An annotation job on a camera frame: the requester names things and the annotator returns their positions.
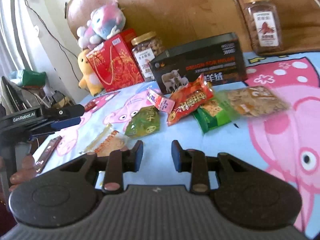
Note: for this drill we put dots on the white curtain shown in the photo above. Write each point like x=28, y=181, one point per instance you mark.
x=10, y=30

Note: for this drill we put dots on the yellow plush toy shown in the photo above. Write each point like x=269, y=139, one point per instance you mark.
x=86, y=77

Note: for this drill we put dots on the pink and blue plush cat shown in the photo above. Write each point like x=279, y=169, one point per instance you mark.
x=105, y=22

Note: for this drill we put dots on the printed cartoon pig blanket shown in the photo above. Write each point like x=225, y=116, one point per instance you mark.
x=275, y=110

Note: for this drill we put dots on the red gift bag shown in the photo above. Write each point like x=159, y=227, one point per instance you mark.
x=117, y=65

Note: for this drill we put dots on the yellow stick packet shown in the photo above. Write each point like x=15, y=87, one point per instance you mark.
x=96, y=140

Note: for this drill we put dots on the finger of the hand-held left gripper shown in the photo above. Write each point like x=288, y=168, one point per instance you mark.
x=67, y=110
x=65, y=124

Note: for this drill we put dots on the person's left hand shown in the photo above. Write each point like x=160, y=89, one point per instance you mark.
x=23, y=175

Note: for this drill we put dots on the dark box with sheep print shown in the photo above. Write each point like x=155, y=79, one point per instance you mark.
x=200, y=62

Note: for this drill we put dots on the red snack packet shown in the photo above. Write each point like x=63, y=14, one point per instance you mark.
x=187, y=102

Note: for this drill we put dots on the green and yellow snack packet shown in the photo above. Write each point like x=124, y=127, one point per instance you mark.
x=145, y=122

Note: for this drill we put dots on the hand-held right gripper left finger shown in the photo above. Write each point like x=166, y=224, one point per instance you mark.
x=137, y=155

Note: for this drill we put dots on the small red packet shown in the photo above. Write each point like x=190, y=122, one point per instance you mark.
x=92, y=104

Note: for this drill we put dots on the clear biscuit packet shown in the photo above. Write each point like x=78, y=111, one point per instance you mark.
x=255, y=100

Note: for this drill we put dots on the wood-pattern board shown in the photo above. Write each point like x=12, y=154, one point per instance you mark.
x=175, y=10

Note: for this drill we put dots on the orange and clear snack packet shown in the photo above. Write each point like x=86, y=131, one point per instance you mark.
x=112, y=141

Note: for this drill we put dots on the black tape strip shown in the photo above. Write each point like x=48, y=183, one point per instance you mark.
x=66, y=10

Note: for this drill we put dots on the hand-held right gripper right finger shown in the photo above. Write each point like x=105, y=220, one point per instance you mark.
x=176, y=157

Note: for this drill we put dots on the green cracker packet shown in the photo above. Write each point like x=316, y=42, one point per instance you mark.
x=212, y=120

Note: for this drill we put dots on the square nut jar gold lid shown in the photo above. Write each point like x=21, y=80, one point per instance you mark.
x=265, y=27

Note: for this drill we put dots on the green bag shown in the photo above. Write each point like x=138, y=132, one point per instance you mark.
x=32, y=78

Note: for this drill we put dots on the brown stick packet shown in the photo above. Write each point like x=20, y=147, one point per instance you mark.
x=47, y=152

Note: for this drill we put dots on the round nut jar gold lid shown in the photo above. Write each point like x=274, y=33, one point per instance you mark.
x=147, y=47

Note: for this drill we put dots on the dark leaning board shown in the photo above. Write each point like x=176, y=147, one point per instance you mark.
x=11, y=95

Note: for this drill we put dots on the small pink carton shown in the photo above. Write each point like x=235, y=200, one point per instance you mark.
x=160, y=101

